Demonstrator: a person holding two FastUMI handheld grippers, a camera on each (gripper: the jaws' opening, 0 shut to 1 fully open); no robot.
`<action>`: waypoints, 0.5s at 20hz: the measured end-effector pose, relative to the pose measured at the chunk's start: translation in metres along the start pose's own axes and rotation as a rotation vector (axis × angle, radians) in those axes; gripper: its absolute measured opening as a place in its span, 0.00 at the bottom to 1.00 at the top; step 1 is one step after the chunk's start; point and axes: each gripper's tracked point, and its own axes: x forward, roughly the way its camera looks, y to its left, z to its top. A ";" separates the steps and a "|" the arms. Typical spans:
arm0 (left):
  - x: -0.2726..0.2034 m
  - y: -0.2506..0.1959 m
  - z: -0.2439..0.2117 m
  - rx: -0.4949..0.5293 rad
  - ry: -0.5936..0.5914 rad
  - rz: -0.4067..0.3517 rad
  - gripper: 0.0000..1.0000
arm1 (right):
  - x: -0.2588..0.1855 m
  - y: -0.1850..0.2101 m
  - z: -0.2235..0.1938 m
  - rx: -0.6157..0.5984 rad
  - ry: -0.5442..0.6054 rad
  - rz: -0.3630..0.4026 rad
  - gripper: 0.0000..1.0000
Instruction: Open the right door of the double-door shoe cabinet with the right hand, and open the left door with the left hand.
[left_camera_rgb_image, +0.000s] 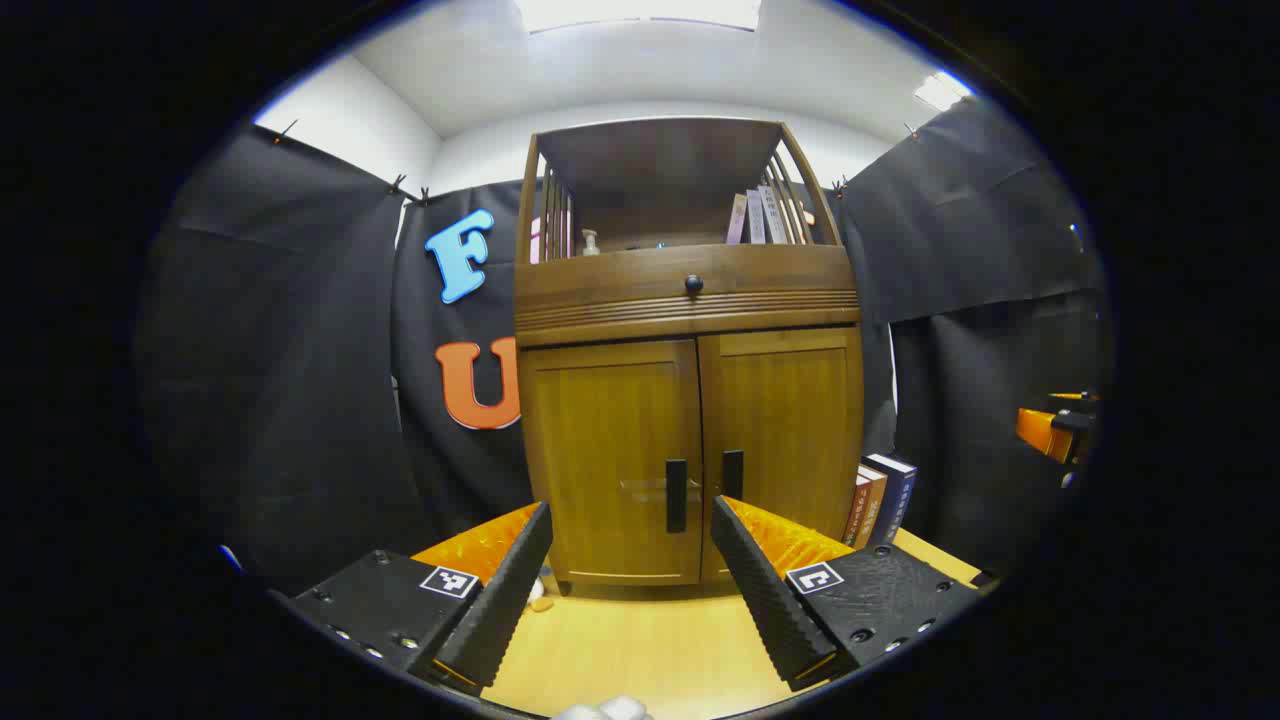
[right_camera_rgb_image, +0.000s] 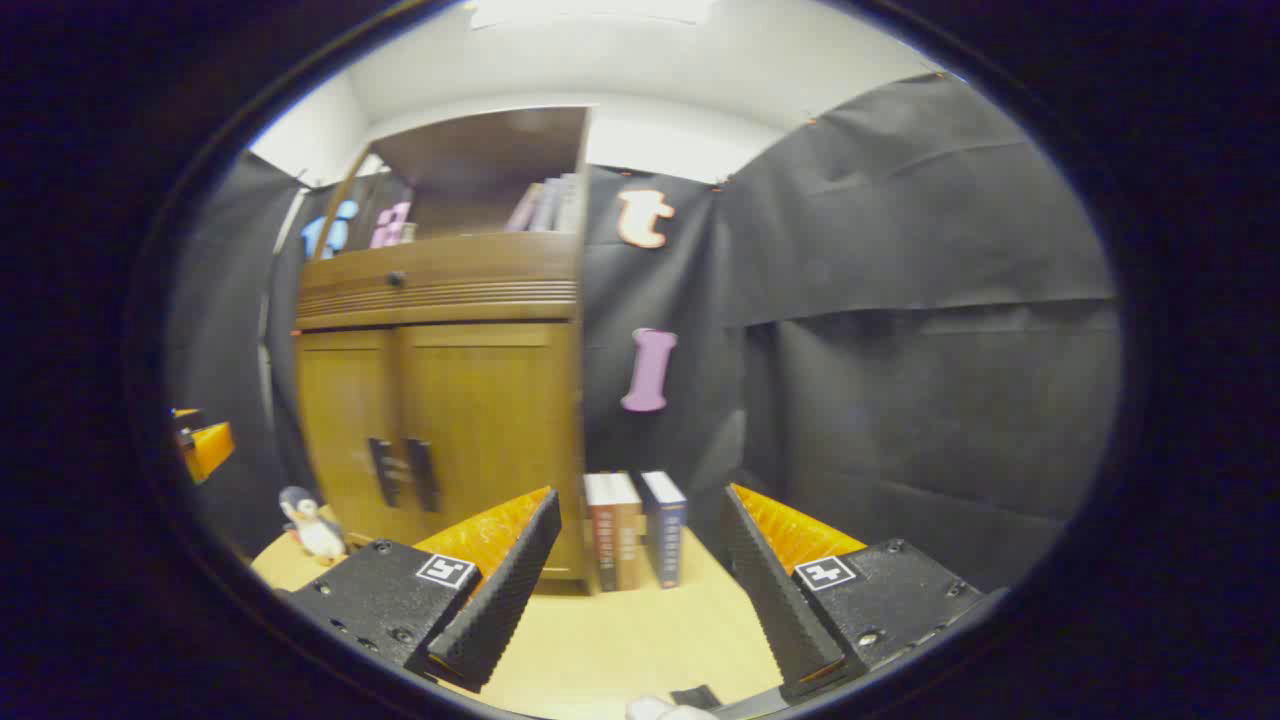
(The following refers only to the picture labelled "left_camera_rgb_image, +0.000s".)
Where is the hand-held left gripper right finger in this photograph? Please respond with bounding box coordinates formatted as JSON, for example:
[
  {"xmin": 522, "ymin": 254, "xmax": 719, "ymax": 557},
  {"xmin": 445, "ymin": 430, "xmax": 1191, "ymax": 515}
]
[{"xmin": 709, "ymin": 494, "xmax": 983, "ymax": 693}]

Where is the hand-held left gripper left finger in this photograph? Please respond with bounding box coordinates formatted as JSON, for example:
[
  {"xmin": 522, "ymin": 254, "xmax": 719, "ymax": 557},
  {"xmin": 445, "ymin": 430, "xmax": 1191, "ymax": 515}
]
[{"xmin": 268, "ymin": 500, "xmax": 555, "ymax": 693}]

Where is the wooden cabinet door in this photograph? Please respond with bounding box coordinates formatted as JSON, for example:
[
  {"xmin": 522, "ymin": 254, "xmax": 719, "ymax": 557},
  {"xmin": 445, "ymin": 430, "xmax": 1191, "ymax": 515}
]
[
  {"xmin": 520, "ymin": 340, "xmax": 704, "ymax": 586},
  {"xmin": 698, "ymin": 327, "xmax": 864, "ymax": 581}
]

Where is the wooden double-door shoe cabinet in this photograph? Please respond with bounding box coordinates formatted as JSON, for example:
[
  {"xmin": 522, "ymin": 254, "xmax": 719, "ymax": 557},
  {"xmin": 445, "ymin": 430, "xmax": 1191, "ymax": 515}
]
[{"xmin": 513, "ymin": 117, "xmax": 866, "ymax": 591}]

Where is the red-brown book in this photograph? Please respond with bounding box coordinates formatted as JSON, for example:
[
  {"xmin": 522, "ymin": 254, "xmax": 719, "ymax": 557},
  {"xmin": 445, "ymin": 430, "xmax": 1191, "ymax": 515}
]
[{"xmin": 843, "ymin": 472, "xmax": 873, "ymax": 548}]

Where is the tan book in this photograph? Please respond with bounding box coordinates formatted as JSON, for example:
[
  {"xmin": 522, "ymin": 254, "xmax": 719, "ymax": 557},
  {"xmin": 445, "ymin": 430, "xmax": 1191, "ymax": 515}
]
[{"xmin": 855, "ymin": 465, "xmax": 889, "ymax": 548}]

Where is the navy blue book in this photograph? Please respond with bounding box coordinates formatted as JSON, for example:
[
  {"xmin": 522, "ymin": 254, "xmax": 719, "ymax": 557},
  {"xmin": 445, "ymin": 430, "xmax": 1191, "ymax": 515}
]
[{"xmin": 865, "ymin": 453, "xmax": 918, "ymax": 546}]

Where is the black backdrop cloth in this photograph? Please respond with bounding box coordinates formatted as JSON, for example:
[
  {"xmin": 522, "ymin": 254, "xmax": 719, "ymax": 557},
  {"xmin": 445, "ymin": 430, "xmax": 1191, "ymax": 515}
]
[{"xmin": 135, "ymin": 95, "xmax": 1111, "ymax": 596}]

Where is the small ceiling light panel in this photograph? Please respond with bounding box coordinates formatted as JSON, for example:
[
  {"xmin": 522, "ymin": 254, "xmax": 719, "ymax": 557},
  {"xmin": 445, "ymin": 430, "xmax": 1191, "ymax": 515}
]
[{"xmin": 915, "ymin": 72, "xmax": 971, "ymax": 111}]

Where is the wooden drawer with black knob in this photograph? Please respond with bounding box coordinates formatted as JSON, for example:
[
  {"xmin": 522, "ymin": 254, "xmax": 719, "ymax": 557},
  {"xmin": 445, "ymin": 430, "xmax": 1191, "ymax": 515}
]
[{"xmin": 515, "ymin": 243, "xmax": 859, "ymax": 331}]

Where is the white book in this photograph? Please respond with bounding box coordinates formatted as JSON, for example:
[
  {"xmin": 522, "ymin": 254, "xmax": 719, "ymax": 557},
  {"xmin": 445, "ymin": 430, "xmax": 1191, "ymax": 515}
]
[{"xmin": 758, "ymin": 185, "xmax": 791, "ymax": 244}]

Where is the large ceiling light panel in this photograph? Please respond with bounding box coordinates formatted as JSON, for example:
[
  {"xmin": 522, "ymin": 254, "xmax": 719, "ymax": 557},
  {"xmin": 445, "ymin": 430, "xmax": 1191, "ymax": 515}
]
[{"xmin": 515, "ymin": 0, "xmax": 761, "ymax": 33}]

